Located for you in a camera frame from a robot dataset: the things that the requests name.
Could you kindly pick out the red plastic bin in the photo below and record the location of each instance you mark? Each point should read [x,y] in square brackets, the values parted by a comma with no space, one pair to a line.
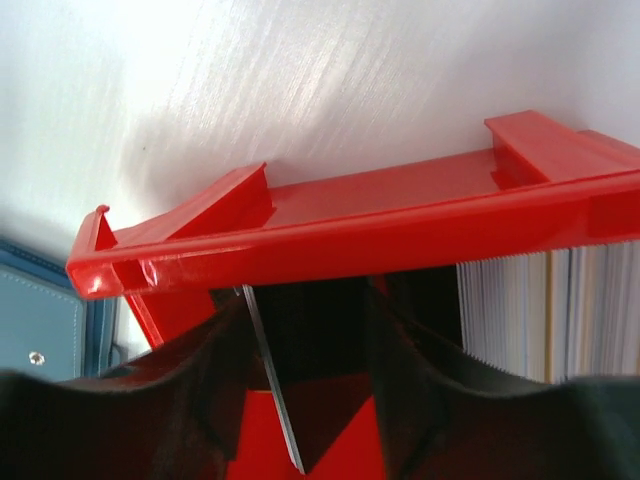
[311,250]

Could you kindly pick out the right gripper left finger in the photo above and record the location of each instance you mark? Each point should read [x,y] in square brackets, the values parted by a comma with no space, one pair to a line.
[174,413]

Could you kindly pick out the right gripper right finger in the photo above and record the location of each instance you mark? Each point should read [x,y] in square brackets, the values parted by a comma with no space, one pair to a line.
[443,414]

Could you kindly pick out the blue leather card holder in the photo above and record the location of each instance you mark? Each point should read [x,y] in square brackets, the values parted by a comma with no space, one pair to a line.
[47,330]

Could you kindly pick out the stack of cards in bin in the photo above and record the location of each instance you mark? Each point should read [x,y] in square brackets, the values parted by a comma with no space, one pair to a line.
[555,315]

